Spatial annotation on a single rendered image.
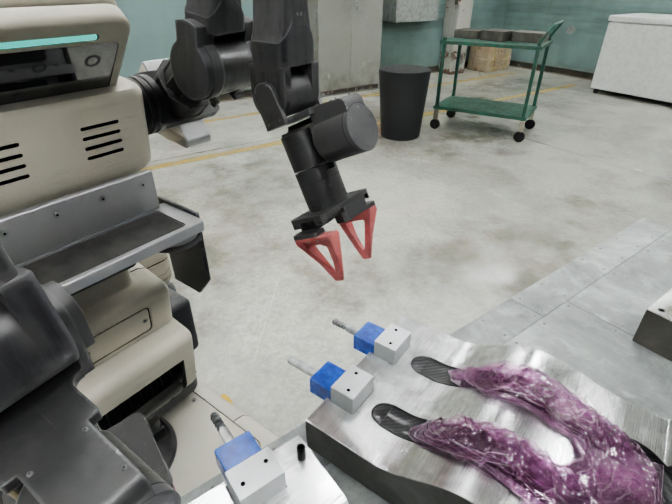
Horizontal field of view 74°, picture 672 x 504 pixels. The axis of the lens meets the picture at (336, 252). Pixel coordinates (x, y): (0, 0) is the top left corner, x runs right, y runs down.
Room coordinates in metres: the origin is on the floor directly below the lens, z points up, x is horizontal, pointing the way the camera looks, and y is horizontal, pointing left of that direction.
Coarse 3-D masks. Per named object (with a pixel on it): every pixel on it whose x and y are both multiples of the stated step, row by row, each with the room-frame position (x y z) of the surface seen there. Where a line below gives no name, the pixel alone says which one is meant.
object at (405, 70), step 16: (384, 80) 4.25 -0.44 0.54; (400, 80) 4.15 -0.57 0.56; (416, 80) 4.15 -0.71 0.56; (384, 96) 4.25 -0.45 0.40; (400, 96) 4.15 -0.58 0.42; (416, 96) 4.17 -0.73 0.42; (384, 112) 4.26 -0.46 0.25; (400, 112) 4.16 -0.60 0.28; (416, 112) 4.19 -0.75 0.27; (384, 128) 4.27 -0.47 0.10; (400, 128) 4.17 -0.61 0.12; (416, 128) 4.22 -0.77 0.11
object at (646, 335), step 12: (660, 300) 0.60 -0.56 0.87; (648, 312) 0.57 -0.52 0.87; (660, 312) 0.57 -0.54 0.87; (648, 324) 0.57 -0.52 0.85; (660, 324) 0.56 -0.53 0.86; (636, 336) 0.57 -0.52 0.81; (648, 336) 0.56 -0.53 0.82; (660, 336) 0.55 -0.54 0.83; (648, 348) 0.56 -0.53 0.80; (660, 348) 0.54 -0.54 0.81
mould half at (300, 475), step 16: (288, 448) 0.31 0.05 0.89; (288, 464) 0.29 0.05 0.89; (304, 464) 0.29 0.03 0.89; (320, 464) 0.29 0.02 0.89; (288, 480) 0.27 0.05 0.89; (304, 480) 0.27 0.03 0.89; (320, 480) 0.27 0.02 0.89; (208, 496) 0.25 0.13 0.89; (224, 496) 0.25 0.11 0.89; (288, 496) 0.25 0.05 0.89; (304, 496) 0.25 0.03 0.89; (320, 496) 0.25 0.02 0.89; (336, 496) 0.25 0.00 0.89
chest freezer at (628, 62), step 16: (624, 16) 6.13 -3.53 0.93; (640, 16) 6.03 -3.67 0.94; (656, 16) 6.03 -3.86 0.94; (608, 32) 6.25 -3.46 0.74; (624, 32) 6.09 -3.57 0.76; (640, 32) 5.93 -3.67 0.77; (656, 32) 5.79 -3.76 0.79; (608, 48) 6.20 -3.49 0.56; (624, 48) 6.04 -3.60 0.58; (640, 48) 5.89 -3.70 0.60; (656, 48) 5.74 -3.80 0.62; (608, 64) 6.15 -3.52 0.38; (624, 64) 5.99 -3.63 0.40; (640, 64) 5.83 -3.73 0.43; (656, 64) 5.69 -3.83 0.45; (592, 80) 6.28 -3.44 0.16; (608, 80) 6.10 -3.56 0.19; (624, 80) 5.94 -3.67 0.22; (640, 80) 5.78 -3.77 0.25; (656, 80) 5.64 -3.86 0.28; (640, 96) 5.73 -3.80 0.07; (656, 96) 5.58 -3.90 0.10
